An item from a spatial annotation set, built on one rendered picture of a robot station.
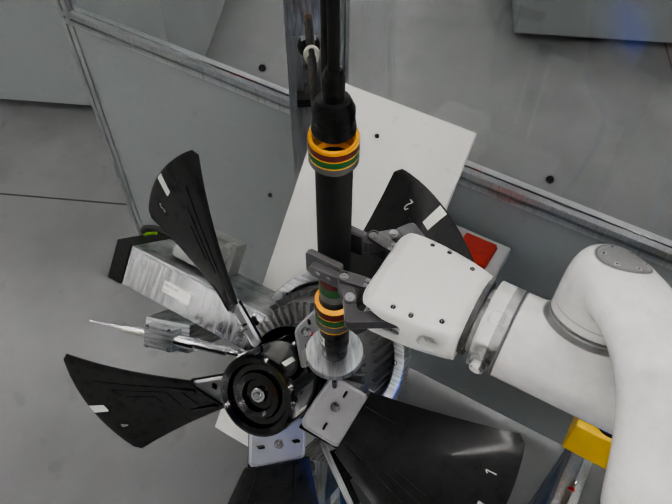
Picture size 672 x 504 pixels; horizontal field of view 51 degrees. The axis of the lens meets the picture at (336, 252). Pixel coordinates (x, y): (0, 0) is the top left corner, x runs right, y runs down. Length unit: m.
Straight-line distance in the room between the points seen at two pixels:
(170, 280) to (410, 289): 0.66
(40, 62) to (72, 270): 0.95
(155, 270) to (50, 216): 1.77
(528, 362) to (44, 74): 2.88
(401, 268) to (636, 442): 0.26
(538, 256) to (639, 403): 1.16
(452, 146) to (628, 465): 0.69
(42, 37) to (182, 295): 2.09
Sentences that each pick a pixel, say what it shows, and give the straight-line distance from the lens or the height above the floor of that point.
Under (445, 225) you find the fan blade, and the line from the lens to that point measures 0.90.
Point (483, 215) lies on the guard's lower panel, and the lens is 1.64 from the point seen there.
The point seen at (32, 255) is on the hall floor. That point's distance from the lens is 2.89.
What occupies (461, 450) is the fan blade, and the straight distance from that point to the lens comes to 1.01.
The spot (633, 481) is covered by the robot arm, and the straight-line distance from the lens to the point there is 0.54.
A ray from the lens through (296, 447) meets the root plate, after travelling 1.09.
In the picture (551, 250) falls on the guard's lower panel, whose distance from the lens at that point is 1.64.
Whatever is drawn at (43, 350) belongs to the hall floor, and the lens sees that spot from 2.62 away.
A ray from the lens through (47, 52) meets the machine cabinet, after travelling 3.21.
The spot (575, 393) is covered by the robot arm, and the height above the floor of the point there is 1.57.
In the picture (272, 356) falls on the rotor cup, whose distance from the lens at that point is 0.97.
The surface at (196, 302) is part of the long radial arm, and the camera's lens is 1.21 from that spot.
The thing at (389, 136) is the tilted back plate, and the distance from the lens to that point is 1.15.
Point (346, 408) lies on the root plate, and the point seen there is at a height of 1.19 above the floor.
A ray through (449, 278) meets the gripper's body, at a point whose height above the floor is 1.58.
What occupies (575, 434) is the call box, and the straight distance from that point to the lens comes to 1.21.
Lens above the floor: 2.11
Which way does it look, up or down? 52 degrees down
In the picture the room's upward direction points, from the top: straight up
